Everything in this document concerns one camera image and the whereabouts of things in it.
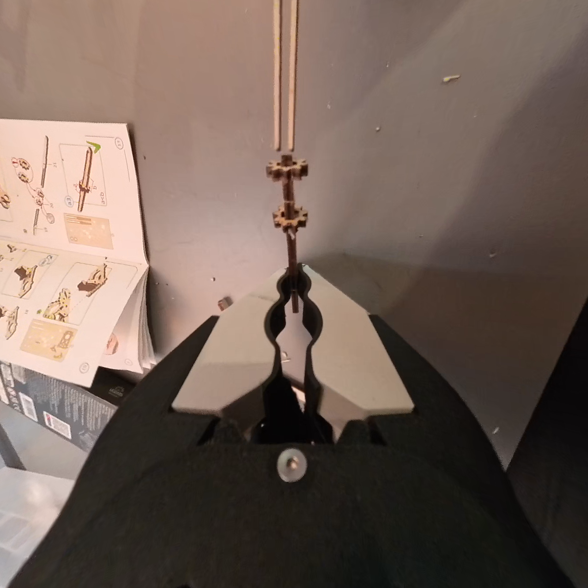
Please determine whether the assembly instruction booklet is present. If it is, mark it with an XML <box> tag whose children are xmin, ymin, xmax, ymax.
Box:
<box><xmin>0</xmin><ymin>118</ymin><xmax>155</xmax><ymax>375</ymax></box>

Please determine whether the black cardboard kit box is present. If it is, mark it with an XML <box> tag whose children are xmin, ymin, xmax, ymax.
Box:
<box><xmin>0</xmin><ymin>360</ymin><xmax>134</xmax><ymax>454</ymax></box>

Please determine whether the forked wooden strip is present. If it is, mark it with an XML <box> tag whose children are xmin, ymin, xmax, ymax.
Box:
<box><xmin>273</xmin><ymin>0</ymin><xmax>299</xmax><ymax>153</ymax></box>

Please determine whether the white plastic container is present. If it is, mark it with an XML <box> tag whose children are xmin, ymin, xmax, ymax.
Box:
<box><xmin>0</xmin><ymin>465</ymin><xmax>76</xmax><ymax>588</ymax></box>

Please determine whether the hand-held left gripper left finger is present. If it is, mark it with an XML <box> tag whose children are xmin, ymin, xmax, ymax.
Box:
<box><xmin>171</xmin><ymin>266</ymin><xmax>304</xmax><ymax>444</ymax></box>

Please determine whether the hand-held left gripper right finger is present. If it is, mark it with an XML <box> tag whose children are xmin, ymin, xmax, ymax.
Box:
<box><xmin>296</xmin><ymin>263</ymin><xmax>415</xmax><ymax>444</ymax></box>

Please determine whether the wooden axle with two gears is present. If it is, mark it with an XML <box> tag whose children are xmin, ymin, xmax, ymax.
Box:
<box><xmin>265</xmin><ymin>154</ymin><xmax>311</xmax><ymax>315</ymax></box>

